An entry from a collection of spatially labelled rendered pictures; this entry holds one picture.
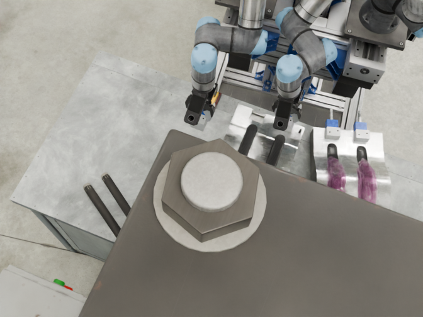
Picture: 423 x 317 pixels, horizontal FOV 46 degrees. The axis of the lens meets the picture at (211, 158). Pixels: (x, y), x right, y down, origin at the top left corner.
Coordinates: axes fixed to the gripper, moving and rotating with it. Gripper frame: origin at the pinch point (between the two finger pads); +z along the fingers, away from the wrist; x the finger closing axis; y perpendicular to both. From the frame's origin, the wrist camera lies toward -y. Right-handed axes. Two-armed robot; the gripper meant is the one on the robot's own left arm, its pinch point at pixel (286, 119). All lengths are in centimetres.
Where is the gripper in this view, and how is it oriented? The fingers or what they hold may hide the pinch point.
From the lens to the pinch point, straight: 178.7
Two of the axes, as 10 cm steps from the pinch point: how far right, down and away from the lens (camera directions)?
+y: 3.6, -8.9, 2.6
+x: -9.2, -3.0, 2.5
